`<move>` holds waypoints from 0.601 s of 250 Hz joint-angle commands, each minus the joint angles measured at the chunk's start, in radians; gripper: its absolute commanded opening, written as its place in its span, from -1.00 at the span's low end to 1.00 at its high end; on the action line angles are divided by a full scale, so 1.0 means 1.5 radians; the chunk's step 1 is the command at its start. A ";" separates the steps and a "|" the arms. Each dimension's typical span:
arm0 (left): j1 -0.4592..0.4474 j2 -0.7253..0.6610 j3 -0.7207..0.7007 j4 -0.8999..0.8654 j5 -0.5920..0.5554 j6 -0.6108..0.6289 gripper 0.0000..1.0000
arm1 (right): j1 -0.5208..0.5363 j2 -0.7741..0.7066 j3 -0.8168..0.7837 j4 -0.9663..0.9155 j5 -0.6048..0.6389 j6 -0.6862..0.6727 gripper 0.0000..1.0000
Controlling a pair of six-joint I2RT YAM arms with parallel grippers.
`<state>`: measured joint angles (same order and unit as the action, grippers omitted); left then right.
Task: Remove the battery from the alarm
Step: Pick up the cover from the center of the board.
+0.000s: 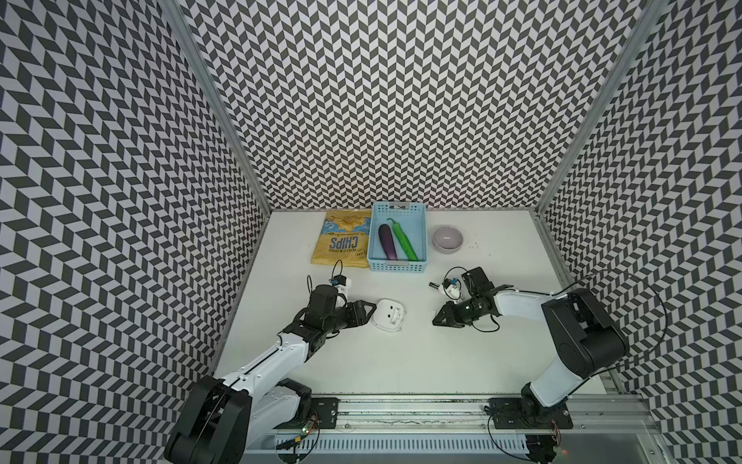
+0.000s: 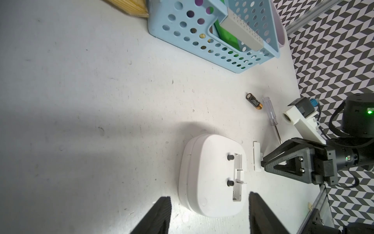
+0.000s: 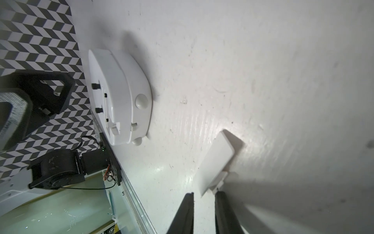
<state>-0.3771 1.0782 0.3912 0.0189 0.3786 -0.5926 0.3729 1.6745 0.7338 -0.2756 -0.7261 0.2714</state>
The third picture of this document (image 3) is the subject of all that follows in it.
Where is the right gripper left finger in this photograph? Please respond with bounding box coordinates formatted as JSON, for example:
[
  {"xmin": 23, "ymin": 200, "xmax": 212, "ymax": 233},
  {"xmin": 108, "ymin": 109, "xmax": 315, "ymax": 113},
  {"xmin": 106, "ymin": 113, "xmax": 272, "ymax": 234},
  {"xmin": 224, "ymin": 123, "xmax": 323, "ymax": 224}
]
[{"xmin": 167, "ymin": 193, "xmax": 194, "ymax": 234}]

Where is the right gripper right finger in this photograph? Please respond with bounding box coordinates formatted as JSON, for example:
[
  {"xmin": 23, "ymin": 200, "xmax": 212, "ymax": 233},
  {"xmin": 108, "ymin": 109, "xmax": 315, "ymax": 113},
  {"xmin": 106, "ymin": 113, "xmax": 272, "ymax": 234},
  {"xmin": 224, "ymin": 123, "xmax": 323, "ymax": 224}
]
[{"xmin": 215, "ymin": 191, "xmax": 244, "ymax": 234}]

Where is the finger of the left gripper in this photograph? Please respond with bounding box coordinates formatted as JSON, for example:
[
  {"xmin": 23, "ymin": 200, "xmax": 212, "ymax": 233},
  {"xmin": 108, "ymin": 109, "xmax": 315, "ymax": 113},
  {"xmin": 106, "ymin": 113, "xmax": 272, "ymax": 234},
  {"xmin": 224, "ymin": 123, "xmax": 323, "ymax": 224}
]
[
  {"xmin": 5, "ymin": 70, "xmax": 76, "ymax": 115},
  {"xmin": 1, "ymin": 88, "xmax": 33, "ymax": 151}
]

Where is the white battery cover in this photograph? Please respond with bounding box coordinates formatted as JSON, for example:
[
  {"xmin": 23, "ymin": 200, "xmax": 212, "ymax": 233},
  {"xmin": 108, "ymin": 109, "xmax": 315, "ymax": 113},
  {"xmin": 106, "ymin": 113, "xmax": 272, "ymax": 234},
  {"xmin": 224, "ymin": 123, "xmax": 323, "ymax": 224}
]
[{"xmin": 193, "ymin": 131, "xmax": 235, "ymax": 197}]

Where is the white square alarm clock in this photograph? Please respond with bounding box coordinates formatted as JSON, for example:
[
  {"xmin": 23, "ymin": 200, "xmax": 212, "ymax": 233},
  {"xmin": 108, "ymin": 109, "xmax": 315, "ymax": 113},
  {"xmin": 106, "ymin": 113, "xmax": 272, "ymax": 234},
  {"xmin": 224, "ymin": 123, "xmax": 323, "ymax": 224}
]
[{"xmin": 88, "ymin": 49, "xmax": 153, "ymax": 146}]

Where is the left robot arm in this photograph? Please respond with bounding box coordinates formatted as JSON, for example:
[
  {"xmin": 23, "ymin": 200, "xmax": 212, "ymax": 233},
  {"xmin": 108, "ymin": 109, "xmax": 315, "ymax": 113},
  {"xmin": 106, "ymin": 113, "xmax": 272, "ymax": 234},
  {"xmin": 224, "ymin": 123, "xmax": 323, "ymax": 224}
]
[{"xmin": 1, "ymin": 70, "xmax": 84, "ymax": 215}]

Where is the aluminium front rail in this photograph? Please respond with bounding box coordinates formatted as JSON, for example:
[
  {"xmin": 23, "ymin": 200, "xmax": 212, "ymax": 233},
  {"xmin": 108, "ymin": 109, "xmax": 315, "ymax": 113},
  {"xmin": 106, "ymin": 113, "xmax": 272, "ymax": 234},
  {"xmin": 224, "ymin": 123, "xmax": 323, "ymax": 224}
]
[{"xmin": 93, "ymin": 120, "xmax": 156, "ymax": 234}]

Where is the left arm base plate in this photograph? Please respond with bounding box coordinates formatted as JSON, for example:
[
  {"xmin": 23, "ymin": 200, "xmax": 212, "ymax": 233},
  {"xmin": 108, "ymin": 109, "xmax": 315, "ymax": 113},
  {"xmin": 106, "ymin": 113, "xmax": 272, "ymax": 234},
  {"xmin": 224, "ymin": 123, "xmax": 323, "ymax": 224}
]
[{"xmin": 80, "ymin": 133, "xmax": 122, "ymax": 186}]

